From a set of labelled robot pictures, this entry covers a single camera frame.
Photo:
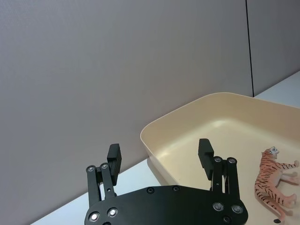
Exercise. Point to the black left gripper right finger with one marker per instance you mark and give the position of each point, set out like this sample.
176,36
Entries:
232,180

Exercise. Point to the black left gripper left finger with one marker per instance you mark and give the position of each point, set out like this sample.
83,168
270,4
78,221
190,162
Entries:
95,185

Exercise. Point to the orange striped toy tiger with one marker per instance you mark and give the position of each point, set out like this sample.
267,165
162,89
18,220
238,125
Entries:
269,178

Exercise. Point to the cream plastic tray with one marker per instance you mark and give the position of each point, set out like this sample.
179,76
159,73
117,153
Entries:
234,131

